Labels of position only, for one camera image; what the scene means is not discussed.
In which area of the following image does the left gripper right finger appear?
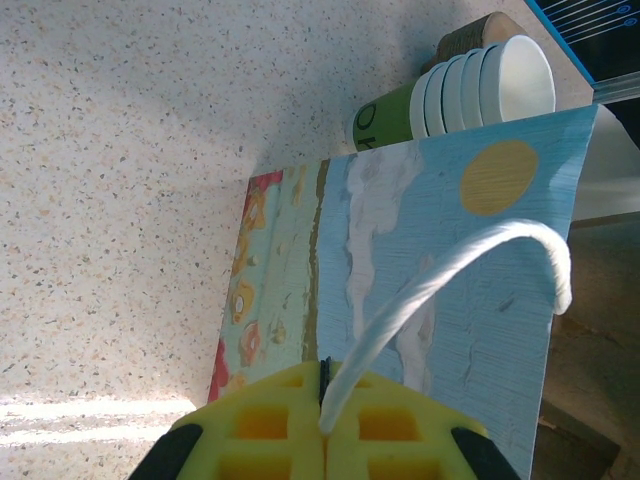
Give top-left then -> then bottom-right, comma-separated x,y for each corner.
323,362 -> 525,480

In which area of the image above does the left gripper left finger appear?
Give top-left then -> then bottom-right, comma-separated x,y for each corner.
128,359 -> 330,480

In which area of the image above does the printed paper bag with handles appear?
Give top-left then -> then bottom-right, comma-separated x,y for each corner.
207,102 -> 640,480

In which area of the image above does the stack of paper cups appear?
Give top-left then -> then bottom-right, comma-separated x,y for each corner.
344,33 -> 557,154

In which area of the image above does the brown pulp cup carrier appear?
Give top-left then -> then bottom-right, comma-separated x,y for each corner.
419,10 -> 524,74

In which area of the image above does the aluminium frame post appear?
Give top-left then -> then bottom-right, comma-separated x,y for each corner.
592,72 -> 640,104

